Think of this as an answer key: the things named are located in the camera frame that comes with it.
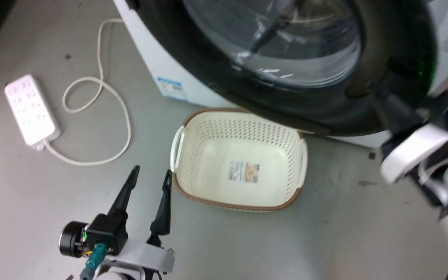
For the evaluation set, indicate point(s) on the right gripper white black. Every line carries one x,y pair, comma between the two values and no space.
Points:
418,151

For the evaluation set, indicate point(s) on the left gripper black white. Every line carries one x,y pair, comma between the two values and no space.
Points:
107,233

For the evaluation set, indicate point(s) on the black round glass washer door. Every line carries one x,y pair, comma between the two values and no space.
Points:
325,105

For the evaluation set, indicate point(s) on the white front-load washing machine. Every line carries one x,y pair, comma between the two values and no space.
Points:
152,58

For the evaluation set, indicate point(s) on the cream perforated laundry basket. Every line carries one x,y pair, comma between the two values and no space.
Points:
224,155

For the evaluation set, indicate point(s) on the paper label in basket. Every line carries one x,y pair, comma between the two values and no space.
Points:
244,172

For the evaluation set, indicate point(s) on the blue energy label sticker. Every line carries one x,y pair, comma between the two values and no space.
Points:
172,88

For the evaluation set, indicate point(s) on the white power strip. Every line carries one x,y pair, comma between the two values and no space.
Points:
30,109

